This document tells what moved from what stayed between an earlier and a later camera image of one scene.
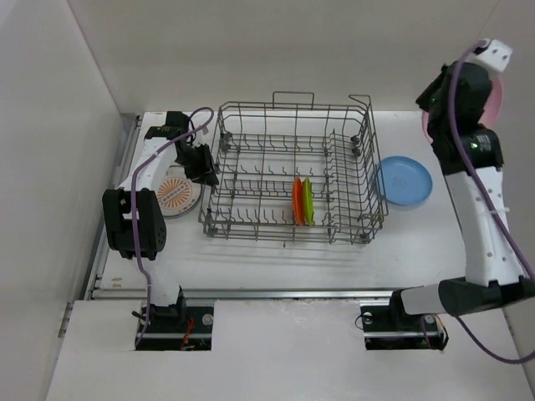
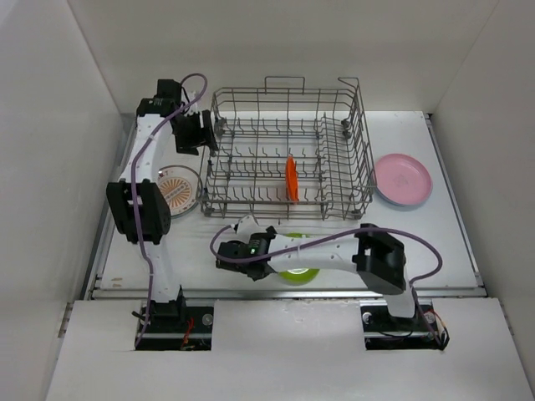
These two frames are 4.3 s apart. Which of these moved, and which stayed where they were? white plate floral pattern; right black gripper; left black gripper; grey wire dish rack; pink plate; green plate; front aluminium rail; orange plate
Moved: left black gripper; pink plate; right black gripper; orange plate; green plate; grey wire dish rack
Stayed: front aluminium rail; white plate floral pattern
